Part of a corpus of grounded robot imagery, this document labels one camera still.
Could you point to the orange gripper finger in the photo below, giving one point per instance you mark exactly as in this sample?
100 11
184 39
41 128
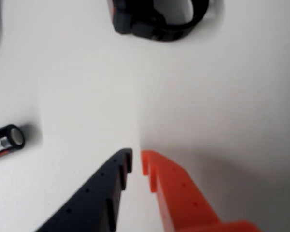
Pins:
183 205

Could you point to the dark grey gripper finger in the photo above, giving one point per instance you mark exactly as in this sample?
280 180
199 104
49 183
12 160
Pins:
91 200

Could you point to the black AA battery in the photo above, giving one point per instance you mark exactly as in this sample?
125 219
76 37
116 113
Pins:
4 142

